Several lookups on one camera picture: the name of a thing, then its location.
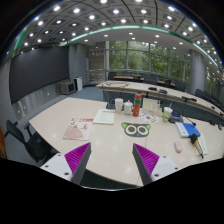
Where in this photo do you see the white framed desk card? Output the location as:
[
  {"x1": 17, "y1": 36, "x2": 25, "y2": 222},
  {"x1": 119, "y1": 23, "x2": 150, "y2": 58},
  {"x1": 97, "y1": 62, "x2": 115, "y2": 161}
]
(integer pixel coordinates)
[{"x1": 142, "y1": 98, "x2": 162, "y2": 116}]

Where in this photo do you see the black table microphone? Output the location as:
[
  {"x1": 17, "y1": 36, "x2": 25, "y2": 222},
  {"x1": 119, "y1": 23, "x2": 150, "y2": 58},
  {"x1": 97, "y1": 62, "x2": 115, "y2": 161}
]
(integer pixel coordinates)
[{"x1": 182, "y1": 96, "x2": 197, "y2": 102}]

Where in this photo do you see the grey crt monitor box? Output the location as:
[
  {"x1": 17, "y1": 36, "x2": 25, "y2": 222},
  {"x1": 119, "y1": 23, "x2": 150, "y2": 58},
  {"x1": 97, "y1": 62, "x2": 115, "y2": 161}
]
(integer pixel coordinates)
[{"x1": 60, "y1": 81, "x2": 75, "y2": 95}]

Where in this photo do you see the white paper booklet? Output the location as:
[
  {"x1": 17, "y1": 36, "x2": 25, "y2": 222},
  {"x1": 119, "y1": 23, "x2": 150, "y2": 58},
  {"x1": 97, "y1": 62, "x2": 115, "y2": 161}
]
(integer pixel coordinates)
[{"x1": 93, "y1": 109, "x2": 115, "y2": 124}]

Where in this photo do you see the large dark wall screen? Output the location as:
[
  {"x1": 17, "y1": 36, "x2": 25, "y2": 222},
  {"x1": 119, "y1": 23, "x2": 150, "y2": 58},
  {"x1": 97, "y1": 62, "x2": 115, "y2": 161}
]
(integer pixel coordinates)
[{"x1": 9, "y1": 47, "x2": 69, "y2": 103}]

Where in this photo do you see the pink folded paper fan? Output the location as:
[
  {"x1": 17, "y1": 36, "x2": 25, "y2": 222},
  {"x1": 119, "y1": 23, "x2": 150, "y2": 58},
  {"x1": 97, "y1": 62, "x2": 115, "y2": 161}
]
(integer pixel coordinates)
[{"x1": 63, "y1": 125, "x2": 83, "y2": 140}]

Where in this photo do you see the pink computer mouse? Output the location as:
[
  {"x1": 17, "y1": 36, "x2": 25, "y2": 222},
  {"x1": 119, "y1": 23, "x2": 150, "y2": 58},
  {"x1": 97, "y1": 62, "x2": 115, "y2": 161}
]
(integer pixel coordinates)
[{"x1": 174, "y1": 141, "x2": 182, "y2": 153}]

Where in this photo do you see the paper cup with green print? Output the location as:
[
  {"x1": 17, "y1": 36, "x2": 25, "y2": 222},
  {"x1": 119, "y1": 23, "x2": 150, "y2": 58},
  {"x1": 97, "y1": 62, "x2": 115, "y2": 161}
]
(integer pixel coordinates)
[{"x1": 163, "y1": 107, "x2": 173, "y2": 122}]

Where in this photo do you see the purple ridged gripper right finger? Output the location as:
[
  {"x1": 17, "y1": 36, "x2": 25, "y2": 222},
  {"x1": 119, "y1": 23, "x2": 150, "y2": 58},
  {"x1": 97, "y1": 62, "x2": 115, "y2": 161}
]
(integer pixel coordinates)
[{"x1": 132, "y1": 143, "x2": 179, "y2": 185}]

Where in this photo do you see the red thermos bottle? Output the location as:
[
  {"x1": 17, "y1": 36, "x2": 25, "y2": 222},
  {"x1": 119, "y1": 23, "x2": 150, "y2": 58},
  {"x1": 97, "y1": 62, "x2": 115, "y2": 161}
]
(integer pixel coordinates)
[{"x1": 133, "y1": 93, "x2": 142, "y2": 117}]

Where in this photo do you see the black yellow marker pen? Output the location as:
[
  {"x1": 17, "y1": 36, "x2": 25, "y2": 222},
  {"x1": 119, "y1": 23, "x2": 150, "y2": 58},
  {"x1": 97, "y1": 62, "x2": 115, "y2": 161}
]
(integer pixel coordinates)
[{"x1": 190, "y1": 134, "x2": 204, "y2": 158}]

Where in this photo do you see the red white magazine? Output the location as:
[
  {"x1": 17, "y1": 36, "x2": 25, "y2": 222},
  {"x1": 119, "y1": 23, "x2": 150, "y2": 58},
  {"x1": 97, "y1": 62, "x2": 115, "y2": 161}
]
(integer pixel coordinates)
[{"x1": 68, "y1": 118, "x2": 93, "y2": 141}]

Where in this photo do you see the white lidded teacup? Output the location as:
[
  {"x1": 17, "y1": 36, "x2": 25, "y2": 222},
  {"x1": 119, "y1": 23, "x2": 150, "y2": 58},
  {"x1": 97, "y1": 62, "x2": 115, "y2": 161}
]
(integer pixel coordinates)
[{"x1": 124, "y1": 100, "x2": 133, "y2": 115}]

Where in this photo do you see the blue notebook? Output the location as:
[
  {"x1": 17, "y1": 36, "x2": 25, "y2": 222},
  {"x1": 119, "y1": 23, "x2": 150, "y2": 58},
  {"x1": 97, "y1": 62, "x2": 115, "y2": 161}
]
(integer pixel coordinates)
[{"x1": 179, "y1": 123, "x2": 200, "y2": 137}]

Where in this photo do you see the colourful sticker sheet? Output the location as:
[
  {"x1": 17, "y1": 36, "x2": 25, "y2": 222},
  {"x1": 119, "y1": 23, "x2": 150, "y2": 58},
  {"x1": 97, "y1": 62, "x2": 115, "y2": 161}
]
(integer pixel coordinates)
[{"x1": 139, "y1": 113, "x2": 159, "y2": 123}]

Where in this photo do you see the white ceramic mug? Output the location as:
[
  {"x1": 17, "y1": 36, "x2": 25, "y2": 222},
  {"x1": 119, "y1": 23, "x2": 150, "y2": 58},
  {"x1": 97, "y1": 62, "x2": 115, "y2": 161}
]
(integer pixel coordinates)
[{"x1": 115, "y1": 98, "x2": 123, "y2": 113}]

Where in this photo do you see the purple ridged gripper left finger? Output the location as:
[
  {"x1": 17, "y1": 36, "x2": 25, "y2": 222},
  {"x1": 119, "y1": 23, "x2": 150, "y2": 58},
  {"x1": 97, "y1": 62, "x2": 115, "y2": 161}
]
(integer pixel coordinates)
[{"x1": 41, "y1": 143, "x2": 91, "y2": 185}]

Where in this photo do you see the black office chair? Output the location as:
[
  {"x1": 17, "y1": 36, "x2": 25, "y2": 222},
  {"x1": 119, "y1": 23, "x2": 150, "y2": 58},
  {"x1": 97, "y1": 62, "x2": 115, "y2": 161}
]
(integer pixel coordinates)
[{"x1": 6, "y1": 120, "x2": 53, "y2": 162}]

